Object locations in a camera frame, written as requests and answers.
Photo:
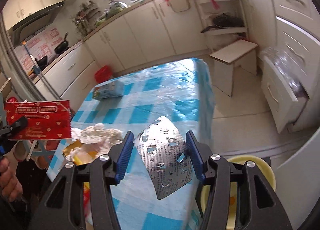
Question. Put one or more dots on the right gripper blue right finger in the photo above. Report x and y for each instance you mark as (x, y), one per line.
(197, 153)

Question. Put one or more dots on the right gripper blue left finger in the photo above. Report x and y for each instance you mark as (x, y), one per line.
(123, 156)

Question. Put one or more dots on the silver pill blister pack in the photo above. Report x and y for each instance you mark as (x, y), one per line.
(165, 155)

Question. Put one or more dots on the white tissue paper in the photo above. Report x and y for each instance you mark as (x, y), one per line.
(99, 138)

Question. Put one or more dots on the white lower kitchen cabinets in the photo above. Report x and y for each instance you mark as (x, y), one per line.
(148, 33)

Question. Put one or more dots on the white tiered kitchen rack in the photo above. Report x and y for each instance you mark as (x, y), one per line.
(219, 38)

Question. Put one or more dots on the person's left hand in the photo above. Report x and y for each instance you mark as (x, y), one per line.
(11, 189)

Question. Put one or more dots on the blue checkered tablecloth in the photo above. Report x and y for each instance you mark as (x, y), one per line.
(159, 106)

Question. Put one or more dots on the red plastic basket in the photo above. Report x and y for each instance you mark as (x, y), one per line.
(103, 74)

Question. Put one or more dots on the open white drawer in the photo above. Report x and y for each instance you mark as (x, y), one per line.
(287, 108)

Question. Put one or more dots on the black wok on stove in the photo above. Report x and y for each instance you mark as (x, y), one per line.
(62, 46)

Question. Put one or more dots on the small white step stool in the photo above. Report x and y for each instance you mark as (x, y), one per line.
(241, 54)

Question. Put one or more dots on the range hood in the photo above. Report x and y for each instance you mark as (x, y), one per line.
(34, 24)

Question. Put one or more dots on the grey refrigerator door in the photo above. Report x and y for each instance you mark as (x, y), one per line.
(298, 182)

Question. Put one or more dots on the clear plastic bags in drawer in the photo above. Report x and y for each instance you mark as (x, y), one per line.
(283, 62)

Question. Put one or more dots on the black frying pan on rack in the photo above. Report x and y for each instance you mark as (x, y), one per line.
(224, 21)

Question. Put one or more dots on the white drawer cabinet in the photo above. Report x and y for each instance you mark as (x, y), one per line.
(298, 24)

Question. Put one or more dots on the mop handle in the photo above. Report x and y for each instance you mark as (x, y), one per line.
(40, 74)

